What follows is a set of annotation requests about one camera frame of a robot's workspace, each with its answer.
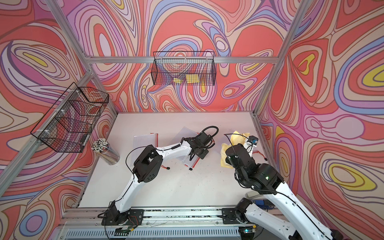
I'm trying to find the yellow microfiber cloth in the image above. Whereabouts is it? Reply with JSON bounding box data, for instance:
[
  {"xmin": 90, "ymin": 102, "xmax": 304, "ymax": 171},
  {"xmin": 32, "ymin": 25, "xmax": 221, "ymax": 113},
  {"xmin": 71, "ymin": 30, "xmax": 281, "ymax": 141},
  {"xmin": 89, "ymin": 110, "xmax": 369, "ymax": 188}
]
[{"xmin": 220, "ymin": 131, "xmax": 251, "ymax": 169}]

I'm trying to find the clear mesh document bag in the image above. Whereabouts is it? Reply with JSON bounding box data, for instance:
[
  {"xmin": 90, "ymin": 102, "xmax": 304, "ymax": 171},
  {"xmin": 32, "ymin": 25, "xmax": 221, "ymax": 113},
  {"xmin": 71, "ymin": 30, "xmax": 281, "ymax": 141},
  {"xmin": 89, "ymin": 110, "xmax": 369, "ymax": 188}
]
[
  {"xmin": 160, "ymin": 149, "xmax": 200, "ymax": 171},
  {"xmin": 133, "ymin": 133, "xmax": 158, "ymax": 149},
  {"xmin": 173, "ymin": 127, "xmax": 199, "ymax": 142},
  {"xmin": 247, "ymin": 144, "xmax": 268, "ymax": 161}
]

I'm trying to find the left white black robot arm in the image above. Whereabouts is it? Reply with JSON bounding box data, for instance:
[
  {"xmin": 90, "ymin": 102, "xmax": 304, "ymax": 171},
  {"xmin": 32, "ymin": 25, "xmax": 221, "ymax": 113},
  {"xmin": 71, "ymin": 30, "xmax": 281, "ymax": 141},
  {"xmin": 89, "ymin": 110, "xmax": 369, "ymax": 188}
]
[{"xmin": 99, "ymin": 132, "xmax": 215, "ymax": 226}]

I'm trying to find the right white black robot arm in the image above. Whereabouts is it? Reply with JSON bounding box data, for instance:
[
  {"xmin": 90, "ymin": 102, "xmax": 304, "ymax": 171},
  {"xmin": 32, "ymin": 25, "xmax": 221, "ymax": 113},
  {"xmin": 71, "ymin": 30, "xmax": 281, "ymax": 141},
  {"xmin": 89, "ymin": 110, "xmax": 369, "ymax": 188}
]
[{"xmin": 226, "ymin": 143, "xmax": 344, "ymax": 240}]

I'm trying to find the yellow sticky note pad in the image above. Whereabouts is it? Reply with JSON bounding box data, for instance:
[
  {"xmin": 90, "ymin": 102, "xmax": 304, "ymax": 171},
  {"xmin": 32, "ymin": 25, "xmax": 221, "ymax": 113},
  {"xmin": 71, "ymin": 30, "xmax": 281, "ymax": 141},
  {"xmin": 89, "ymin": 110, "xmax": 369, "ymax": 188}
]
[{"xmin": 186, "ymin": 74, "xmax": 200, "ymax": 84}]

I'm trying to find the blue black handled tool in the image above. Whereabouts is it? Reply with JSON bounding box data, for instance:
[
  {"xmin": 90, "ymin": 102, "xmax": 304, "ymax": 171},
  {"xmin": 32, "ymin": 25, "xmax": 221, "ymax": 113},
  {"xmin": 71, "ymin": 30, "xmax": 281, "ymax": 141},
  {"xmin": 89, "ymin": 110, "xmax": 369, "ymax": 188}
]
[{"xmin": 245, "ymin": 192, "xmax": 275, "ymax": 211}]

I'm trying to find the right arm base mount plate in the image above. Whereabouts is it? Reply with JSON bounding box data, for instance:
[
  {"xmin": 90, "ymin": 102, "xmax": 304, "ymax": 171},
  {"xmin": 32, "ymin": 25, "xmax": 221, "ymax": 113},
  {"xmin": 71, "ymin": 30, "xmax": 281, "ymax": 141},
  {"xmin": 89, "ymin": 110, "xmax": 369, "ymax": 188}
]
[{"xmin": 217, "ymin": 208, "xmax": 262, "ymax": 225}]

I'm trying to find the black wire basket back wall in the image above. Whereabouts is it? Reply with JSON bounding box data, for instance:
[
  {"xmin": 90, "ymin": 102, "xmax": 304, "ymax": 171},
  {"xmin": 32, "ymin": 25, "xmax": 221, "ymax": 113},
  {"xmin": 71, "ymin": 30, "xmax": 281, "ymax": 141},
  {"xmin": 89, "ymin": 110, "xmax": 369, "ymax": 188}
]
[{"xmin": 151, "ymin": 51, "xmax": 217, "ymax": 86}]

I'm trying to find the black wire basket wall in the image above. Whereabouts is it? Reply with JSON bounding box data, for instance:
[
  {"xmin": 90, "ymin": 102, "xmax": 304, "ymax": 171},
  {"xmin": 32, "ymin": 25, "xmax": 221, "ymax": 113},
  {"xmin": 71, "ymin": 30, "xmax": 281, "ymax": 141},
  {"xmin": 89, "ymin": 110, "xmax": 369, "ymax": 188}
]
[
  {"xmin": 30, "ymin": 83, "xmax": 109, "ymax": 153},
  {"xmin": 151, "ymin": 51, "xmax": 217, "ymax": 86}
]

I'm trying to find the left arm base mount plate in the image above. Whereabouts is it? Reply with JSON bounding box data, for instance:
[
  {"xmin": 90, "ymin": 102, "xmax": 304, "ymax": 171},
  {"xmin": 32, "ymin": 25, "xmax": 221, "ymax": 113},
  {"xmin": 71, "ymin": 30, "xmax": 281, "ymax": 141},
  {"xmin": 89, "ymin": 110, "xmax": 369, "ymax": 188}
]
[{"xmin": 98, "ymin": 209, "xmax": 144, "ymax": 227}]

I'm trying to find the black wire basket left wall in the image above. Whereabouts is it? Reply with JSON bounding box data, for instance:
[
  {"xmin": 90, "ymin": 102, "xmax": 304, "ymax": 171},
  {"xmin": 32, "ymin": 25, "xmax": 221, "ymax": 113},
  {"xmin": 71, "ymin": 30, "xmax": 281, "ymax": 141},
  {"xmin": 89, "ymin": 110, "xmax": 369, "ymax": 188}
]
[{"xmin": 30, "ymin": 83, "xmax": 109, "ymax": 153}]

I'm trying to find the aluminium front rail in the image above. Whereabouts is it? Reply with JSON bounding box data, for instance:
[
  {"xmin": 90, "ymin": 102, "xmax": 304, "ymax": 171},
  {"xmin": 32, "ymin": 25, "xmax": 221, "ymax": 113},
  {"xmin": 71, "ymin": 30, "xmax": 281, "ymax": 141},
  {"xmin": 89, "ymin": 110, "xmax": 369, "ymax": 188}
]
[{"xmin": 61, "ymin": 205, "xmax": 301, "ymax": 229}]

